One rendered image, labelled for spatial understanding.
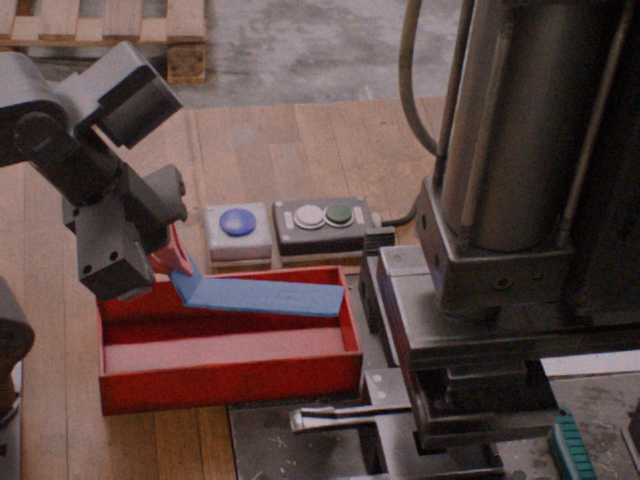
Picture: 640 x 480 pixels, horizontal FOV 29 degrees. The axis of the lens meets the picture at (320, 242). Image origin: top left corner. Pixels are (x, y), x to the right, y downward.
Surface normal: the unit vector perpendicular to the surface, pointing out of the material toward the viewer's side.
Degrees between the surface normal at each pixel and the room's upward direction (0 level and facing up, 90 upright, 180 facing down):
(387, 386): 0
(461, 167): 90
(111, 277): 91
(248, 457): 0
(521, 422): 90
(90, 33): 0
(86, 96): 30
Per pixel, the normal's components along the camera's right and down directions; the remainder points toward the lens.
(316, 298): 0.03, -0.95
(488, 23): -0.90, 0.26
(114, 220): -0.46, -0.55
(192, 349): 0.06, -0.71
